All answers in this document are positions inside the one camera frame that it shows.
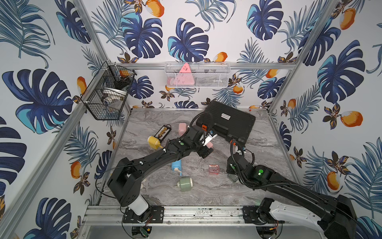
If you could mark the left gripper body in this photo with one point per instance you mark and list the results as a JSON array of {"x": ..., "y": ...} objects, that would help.
[{"x": 204, "y": 151}]

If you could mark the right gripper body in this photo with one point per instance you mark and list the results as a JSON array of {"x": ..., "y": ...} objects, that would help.
[{"x": 229, "y": 170}]

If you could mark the green transparent tray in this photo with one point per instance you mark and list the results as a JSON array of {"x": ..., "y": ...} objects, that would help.
[{"x": 233, "y": 178}]

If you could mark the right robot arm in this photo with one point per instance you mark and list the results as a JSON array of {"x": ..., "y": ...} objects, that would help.
[{"x": 338, "y": 219}]

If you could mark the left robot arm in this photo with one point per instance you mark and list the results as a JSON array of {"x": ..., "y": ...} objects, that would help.
[{"x": 125, "y": 180}]

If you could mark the blue pencil sharpener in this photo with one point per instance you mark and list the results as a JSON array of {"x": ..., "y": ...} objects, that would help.
[{"x": 177, "y": 167}]

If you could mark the yellow pencil sharpener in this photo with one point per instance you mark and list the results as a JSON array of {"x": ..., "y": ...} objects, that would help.
[{"x": 154, "y": 142}]

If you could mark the green pencil sharpener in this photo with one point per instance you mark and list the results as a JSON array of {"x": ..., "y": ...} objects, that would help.
[{"x": 185, "y": 184}]

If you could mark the black plastic tool case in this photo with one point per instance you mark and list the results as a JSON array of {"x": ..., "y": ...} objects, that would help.
[{"x": 228, "y": 122}]

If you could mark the black yellow small box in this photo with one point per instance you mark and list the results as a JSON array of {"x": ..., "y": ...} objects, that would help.
[{"x": 163, "y": 132}]

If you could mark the pink triangular object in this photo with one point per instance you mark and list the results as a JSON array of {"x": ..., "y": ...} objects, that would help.
[{"x": 184, "y": 77}]

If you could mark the white wire mesh basket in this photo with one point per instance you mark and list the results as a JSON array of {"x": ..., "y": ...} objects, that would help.
[{"x": 206, "y": 74}]

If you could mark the black wire basket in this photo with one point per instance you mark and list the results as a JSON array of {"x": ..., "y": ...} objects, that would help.
[{"x": 106, "y": 96}]

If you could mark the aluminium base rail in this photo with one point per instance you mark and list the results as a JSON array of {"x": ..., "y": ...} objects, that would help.
[{"x": 277, "y": 213}]

